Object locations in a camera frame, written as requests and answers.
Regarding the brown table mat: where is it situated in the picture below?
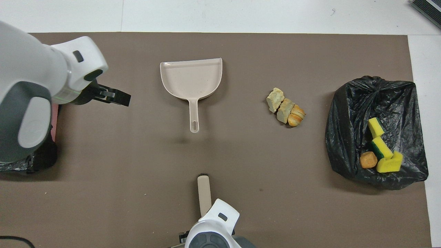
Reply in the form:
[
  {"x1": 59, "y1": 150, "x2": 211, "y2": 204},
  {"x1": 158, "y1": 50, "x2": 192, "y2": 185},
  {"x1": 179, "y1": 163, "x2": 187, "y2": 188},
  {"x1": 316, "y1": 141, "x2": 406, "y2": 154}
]
[{"x1": 0, "y1": 32, "x2": 433, "y2": 248}]

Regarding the grey-green stone chunk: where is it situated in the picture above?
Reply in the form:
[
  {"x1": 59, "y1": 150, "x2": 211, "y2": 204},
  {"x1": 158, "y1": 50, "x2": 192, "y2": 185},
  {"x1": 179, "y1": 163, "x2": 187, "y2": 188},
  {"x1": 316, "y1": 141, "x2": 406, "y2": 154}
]
[{"x1": 276, "y1": 98, "x2": 295, "y2": 124}]

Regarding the green and yellow sponge piece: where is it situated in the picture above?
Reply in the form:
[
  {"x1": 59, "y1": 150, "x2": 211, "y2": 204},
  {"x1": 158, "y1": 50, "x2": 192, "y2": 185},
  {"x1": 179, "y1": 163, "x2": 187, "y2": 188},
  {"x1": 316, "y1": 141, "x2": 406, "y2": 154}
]
[{"x1": 371, "y1": 136, "x2": 393, "y2": 160}]

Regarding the dark ribbed device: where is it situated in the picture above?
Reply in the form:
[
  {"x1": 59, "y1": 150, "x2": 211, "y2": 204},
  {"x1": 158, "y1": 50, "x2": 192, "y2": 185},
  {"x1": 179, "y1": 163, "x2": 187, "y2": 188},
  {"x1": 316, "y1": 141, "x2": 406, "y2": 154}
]
[{"x1": 410, "y1": 0, "x2": 441, "y2": 30}]

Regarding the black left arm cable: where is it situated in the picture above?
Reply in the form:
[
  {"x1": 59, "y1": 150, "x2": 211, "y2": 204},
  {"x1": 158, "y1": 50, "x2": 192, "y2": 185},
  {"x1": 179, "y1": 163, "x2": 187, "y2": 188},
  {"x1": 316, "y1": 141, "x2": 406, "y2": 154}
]
[{"x1": 0, "y1": 236, "x2": 35, "y2": 248}]

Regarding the black trash bag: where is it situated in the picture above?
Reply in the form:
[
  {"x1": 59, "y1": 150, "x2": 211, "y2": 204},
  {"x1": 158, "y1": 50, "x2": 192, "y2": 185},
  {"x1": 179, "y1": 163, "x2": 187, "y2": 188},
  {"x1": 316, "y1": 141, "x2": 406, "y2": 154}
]
[
  {"x1": 0, "y1": 103, "x2": 59, "y2": 174},
  {"x1": 325, "y1": 76, "x2": 429, "y2": 190}
]

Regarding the notched yellow sponge piece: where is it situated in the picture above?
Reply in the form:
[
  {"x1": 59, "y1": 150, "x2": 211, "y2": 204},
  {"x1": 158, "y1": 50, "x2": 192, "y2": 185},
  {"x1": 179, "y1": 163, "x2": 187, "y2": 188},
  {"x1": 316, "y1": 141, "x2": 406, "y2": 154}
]
[{"x1": 376, "y1": 151, "x2": 404, "y2": 174}]

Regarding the beige plastic dustpan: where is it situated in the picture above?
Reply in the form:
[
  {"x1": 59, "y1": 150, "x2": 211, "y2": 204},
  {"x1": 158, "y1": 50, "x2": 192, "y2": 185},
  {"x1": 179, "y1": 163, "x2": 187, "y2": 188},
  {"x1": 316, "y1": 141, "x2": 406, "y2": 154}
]
[{"x1": 160, "y1": 58, "x2": 223, "y2": 134}]

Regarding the pale stone chunk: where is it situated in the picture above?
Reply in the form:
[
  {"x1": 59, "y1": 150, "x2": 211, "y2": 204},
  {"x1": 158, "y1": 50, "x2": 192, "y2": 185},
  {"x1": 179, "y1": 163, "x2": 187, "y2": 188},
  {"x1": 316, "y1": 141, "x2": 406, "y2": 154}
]
[{"x1": 266, "y1": 87, "x2": 285, "y2": 113}]

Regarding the golden croissant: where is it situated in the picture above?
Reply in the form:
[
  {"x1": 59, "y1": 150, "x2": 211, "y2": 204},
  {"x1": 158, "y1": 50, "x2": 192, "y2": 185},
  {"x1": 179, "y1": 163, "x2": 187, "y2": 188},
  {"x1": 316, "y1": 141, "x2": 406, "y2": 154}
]
[{"x1": 287, "y1": 104, "x2": 306, "y2": 127}]

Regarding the pink bin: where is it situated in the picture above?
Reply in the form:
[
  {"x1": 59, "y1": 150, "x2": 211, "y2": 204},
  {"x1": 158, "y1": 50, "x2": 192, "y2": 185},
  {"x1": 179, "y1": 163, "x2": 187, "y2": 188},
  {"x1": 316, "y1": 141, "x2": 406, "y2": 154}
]
[{"x1": 50, "y1": 103, "x2": 59, "y2": 142}]

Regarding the beige hand brush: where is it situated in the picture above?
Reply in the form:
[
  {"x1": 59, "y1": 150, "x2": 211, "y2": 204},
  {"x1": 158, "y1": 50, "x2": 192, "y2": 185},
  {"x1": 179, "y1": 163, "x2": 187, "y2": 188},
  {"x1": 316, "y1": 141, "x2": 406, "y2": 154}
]
[{"x1": 197, "y1": 173, "x2": 213, "y2": 218}]

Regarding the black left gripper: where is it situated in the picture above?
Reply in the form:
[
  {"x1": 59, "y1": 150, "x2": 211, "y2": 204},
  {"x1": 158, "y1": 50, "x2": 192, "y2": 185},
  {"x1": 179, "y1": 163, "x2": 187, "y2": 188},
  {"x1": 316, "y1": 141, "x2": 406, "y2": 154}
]
[{"x1": 71, "y1": 82, "x2": 132, "y2": 107}]

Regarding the brown bread roll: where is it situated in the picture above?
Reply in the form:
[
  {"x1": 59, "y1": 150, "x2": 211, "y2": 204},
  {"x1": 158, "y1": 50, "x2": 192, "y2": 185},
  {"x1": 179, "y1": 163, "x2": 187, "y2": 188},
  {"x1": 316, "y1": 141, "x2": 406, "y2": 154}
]
[{"x1": 359, "y1": 151, "x2": 378, "y2": 169}]

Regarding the curved yellow sponge piece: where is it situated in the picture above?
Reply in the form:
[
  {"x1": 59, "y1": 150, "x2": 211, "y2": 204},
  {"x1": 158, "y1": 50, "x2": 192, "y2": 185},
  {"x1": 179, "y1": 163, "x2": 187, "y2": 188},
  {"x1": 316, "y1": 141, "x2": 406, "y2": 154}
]
[{"x1": 367, "y1": 117, "x2": 385, "y2": 138}]

